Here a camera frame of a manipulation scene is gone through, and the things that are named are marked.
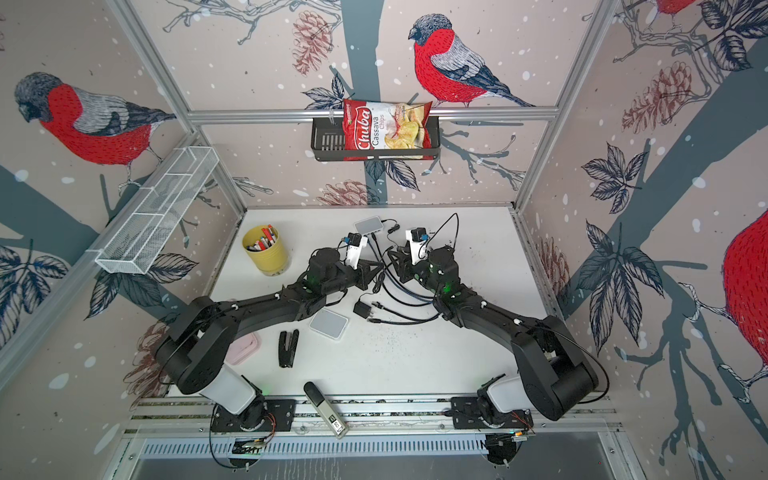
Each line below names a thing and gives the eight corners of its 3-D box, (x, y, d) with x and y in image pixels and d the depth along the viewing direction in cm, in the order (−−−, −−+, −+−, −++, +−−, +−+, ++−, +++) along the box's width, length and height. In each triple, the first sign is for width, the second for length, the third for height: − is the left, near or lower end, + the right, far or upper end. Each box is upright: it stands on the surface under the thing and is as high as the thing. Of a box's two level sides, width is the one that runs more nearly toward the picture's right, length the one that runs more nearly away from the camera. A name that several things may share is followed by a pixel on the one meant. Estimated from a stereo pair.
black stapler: (274, 368, 83) (271, 365, 81) (283, 332, 90) (281, 329, 88) (292, 368, 83) (289, 365, 81) (299, 332, 90) (297, 329, 88)
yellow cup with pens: (252, 276, 102) (235, 253, 91) (262, 248, 109) (248, 224, 99) (284, 276, 101) (271, 253, 91) (292, 248, 109) (281, 224, 99)
